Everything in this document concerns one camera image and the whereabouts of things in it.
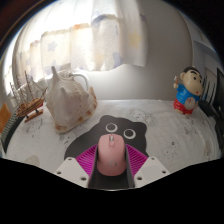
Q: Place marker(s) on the wooden model sailing ship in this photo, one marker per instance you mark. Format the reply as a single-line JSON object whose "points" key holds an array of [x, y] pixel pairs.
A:
{"points": [[30, 106]]}

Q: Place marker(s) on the orange wooden chair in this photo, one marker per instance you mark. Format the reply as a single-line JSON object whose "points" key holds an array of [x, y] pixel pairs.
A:
{"points": [[4, 116]]}

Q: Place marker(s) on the black keyboard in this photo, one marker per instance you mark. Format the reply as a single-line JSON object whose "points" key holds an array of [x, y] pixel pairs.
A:
{"points": [[8, 131]]}

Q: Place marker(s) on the white cartoon-print tablecloth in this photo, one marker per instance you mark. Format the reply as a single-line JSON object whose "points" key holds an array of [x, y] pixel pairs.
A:
{"points": [[166, 133]]}

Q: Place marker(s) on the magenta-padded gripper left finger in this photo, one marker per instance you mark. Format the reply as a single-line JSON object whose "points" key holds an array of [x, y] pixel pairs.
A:
{"points": [[85, 163]]}

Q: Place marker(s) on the cartoon boy figurine clock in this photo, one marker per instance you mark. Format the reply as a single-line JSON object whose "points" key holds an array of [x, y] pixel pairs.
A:
{"points": [[188, 93]]}

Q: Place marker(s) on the white star-print curtain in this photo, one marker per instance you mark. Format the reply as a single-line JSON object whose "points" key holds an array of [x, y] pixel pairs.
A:
{"points": [[90, 36]]}

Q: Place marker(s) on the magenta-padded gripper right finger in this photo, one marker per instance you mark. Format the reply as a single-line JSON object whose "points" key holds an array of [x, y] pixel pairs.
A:
{"points": [[138, 161]]}

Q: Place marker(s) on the black router with antennas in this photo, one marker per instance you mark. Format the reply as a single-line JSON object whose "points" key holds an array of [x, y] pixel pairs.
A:
{"points": [[208, 106]]}

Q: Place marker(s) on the grey bear-shaped mouse pad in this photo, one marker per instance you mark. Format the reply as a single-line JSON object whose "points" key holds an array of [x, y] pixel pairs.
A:
{"points": [[86, 140]]}

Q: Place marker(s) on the pink computer mouse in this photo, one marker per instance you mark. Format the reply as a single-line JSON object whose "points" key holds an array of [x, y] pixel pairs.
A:
{"points": [[111, 156]]}

